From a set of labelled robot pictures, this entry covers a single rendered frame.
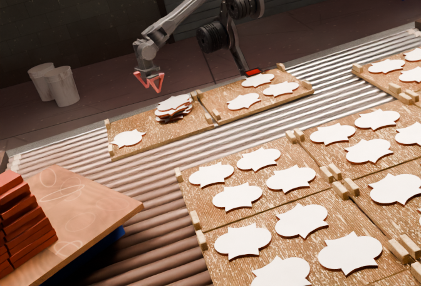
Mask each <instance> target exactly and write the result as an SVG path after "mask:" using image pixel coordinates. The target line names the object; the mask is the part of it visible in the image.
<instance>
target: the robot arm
mask: <svg viewBox="0 0 421 286"><path fill-rule="evenodd" d="M206 1H207V0H185V1H184V2H182V3H181V4H180V5H179V6H177V7H176V8H175V9H174V10H173V11H172V12H171V13H169V14H168V15H166V16H165V17H163V18H160V19H159V20H158V21H157V22H156V23H153V24H152V25H150V26H149V27H148V28H147V29H146V30H144V31H143V32H142V33H141V34H142V36H143V37H144V38H145V39H141V40H139V39H137V41H135V42H133V48H134V51H135V55H136V57H137V61H138V66H137V67H136V68H135V71H138V72H136V73H134V75H135V76H136V77H137V79H138V80H139V81H140V82H141V83H142V84H143V85H144V87H145V88H149V84H151V85H152V87H153V88H154V90H155V91H156V92H157V93H159V92H160V91H161V87H162V81H163V78H164V73H160V74H158V73H156V74H153V75H151V74H152V73H151V72H152V71H155V70H156V71H158V70H160V66H157V65H154V64H153V61H152V60H153V59H154V57H155V56H156V53H157V51H158V50H159V48H161V47H162V46H164V45H165V44H166V40H168V39H169V36H170V35H171V34H172V33H173V32H174V31H175V29H176V28H177V26H178V25H179V24H180V23H181V22H182V21H184V20H185V19H186V18H187V17H189V16H190V15H191V14H192V13H193V12H194V11H195V10H196V9H198V8H199V7H200V6H201V5H202V4H204V3H205V2H206ZM140 76H142V77H144V78H146V79H147V84H145V83H144V81H143V80H142V79H141V77H140ZM156 79H159V88H158V89H157V87H156V86H155V84H154V82H153V81H154V80H156Z"/></svg>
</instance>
